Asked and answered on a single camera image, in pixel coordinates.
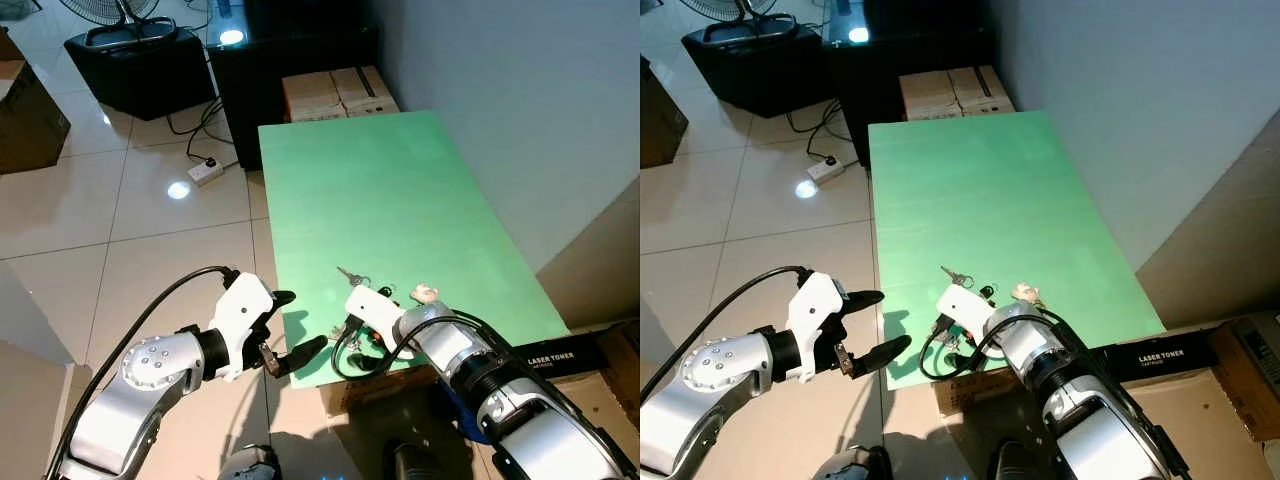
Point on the black cabinet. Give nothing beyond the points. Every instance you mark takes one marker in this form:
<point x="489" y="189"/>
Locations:
<point x="900" y="40"/>
<point x="280" y="50"/>

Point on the green board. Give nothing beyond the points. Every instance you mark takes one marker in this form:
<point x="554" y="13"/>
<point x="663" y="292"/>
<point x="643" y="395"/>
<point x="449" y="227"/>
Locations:
<point x="1000" y="210"/>
<point x="400" y="210"/>

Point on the black right robot leg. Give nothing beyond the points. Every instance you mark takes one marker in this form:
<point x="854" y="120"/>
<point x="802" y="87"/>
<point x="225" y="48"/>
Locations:
<point x="1012" y="462"/>
<point x="415" y="462"/>

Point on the black robot leg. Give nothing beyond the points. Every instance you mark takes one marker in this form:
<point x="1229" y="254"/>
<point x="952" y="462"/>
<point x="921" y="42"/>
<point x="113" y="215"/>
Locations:
<point x="1012" y="462"/>
<point x="250" y="463"/>
<point x="855" y="463"/>
<point x="415" y="462"/>

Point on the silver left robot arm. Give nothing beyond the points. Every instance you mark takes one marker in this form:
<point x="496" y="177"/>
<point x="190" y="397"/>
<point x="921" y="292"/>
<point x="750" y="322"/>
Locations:
<point x="715" y="380"/>
<point x="140" y="375"/>

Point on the dark brown cardboard box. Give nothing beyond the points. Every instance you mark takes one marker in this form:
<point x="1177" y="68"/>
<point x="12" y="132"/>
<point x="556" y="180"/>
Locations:
<point x="660" y="115"/>
<point x="28" y="115"/>

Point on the taped beige cardboard carton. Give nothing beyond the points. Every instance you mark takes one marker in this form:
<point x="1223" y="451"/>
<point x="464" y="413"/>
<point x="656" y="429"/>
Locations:
<point x="335" y="92"/>
<point x="955" y="92"/>

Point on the black left robot leg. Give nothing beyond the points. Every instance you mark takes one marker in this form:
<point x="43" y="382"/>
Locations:
<point x="250" y="463"/>
<point x="855" y="463"/>

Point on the white power strip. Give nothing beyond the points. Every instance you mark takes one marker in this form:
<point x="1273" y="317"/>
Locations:
<point x="826" y="169"/>
<point x="206" y="172"/>

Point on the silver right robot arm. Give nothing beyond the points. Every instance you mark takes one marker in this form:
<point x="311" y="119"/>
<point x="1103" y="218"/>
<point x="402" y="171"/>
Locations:
<point x="1080" y="410"/>
<point x="500" y="400"/>

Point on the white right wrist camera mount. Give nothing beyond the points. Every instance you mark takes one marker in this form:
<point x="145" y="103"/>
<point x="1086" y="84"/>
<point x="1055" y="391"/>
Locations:
<point x="965" y="305"/>
<point x="375" y="308"/>

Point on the black speaker box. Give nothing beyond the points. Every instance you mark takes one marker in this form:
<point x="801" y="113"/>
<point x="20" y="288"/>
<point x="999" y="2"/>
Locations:
<point x="755" y="72"/>
<point x="140" y="75"/>

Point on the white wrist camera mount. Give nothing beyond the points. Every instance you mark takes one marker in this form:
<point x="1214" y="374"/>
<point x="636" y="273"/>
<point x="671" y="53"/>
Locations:
<point x="240" y="310"/>
<point x="965" y="305"/>
<point x="815" y="315"/>
<point x="375" y="308"/>

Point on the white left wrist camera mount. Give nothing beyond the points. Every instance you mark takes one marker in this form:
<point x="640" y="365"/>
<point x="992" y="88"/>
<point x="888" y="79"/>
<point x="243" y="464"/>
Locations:
<point x="815" y="315"/>
<point x="240" y="310"/>

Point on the black standing fan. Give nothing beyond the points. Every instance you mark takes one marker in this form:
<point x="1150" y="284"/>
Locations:
<point x="125" y="20"/>
<point x="745" y="15"/>

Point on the black laser toner box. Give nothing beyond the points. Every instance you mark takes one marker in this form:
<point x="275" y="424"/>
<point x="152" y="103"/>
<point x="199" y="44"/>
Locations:
<point x="1160" y="358"/>
<point x="565" y="358"/>

